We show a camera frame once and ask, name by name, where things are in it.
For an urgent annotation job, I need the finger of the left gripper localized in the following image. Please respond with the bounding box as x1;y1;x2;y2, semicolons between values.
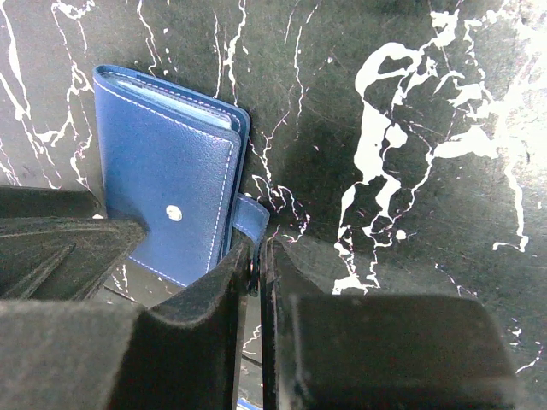
1;185;146;301

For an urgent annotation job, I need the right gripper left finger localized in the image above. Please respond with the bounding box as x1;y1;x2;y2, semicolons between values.
1;241;252;409

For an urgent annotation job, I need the blue card holder wallet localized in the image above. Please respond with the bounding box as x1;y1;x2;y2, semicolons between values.
93;65;269;285

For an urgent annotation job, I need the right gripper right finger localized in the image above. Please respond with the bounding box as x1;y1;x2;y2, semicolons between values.
260;239;519;409

